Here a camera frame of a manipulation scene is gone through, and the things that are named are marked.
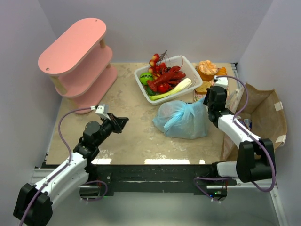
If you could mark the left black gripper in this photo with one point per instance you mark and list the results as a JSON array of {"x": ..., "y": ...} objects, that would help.
[{"x": 115, "y": 124}]

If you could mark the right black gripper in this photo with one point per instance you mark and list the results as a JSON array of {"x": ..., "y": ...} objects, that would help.
[{"x": 210, "y": 100}]

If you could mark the blue plastic bag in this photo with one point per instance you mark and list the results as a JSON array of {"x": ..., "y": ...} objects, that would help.
[{"x": 181, "y": 119}]

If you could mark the brown jute grocery bag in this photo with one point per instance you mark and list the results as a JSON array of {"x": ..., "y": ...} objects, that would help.
[{"x": 264, "y": 110}]

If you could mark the red snack packet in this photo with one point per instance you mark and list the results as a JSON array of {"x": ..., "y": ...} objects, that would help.
[{"x": 247, "y": 122}]

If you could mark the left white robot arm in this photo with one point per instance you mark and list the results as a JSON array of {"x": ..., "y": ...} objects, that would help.
[{"x": 35, "y": 203}]

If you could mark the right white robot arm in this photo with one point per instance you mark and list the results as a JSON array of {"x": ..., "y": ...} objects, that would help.
[{"x": 256, "y": 159}]

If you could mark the toy bread slice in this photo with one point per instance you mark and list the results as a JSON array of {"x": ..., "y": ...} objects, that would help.
[{"x": 202, "y": 90}]

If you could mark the floral serving tray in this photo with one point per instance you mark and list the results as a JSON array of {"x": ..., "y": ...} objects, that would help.
[{"x": 198, "y": 96}]

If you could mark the toy croissant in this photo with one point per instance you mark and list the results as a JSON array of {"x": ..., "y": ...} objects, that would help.
[{"x": 222, "y": 72}]

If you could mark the white green toy leek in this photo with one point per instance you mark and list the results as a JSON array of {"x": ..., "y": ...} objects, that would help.
[{"x": 184, "y": 84}]

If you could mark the dark green toy vegetable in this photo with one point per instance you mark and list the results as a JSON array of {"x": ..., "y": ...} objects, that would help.
[{"x": 149, "y": 91}]

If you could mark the red toy lobster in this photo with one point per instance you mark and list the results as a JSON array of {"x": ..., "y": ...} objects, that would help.
[{"x": 174, "y": 73}]

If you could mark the white plastic basket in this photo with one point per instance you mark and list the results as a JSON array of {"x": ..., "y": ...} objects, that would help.
[{"x": 187, "y": 68}]

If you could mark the green toy watermelon ball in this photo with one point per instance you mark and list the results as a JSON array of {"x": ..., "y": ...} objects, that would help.
[{"x": 144, "y": 77}]

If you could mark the red toy tomato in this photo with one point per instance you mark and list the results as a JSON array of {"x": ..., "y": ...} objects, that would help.
[{"x": 162, "y": 88}]

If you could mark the red cherry sprig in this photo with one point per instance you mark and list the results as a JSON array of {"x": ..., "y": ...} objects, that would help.
[{"x": 156, "y": 63}]

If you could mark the pink three-tier shelf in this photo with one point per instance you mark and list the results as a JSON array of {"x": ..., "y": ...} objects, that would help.
[{"x": 79, "y": 64}]

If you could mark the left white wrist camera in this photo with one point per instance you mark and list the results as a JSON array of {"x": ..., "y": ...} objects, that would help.
[{"x": 102, "y": 110}]

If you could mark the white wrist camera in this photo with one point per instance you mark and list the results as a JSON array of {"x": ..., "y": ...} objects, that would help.
[
  {"x": 102, "y": 110},
  {"x": 221, "y": 81}
]

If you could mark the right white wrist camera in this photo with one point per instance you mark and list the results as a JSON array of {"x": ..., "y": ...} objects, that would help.
[{"x": 221, "y": 81}]

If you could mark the black base frame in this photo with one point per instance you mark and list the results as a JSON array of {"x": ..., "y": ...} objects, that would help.
[{"x": 159, "y": 178}]

